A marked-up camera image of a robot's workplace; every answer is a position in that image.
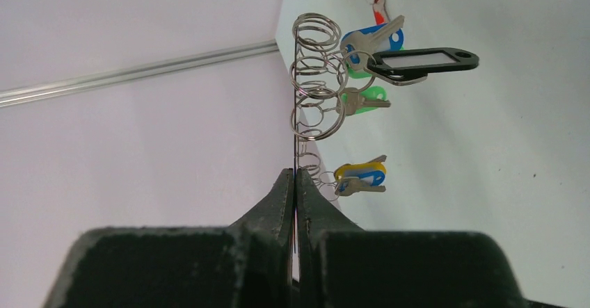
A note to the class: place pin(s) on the left aluminium frame post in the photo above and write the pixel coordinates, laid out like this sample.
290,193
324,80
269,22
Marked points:
71,86

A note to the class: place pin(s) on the red tagged key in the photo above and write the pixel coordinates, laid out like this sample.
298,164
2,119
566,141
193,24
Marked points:
379,10

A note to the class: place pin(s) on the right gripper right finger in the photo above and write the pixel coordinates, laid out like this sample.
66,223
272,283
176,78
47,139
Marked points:
344,265

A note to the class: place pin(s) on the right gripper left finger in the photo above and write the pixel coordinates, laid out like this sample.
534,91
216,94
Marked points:
245,264

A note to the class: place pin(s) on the blue key tag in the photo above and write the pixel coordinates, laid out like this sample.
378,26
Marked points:
371,181
361,44

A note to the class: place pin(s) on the green key tag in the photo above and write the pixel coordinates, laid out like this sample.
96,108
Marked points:
358,74
353,102

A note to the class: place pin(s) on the yellow key tag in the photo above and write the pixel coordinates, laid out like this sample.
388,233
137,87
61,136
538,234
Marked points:
349,169

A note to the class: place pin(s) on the large metal keyring plate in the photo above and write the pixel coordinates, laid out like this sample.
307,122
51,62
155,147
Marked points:
317,74

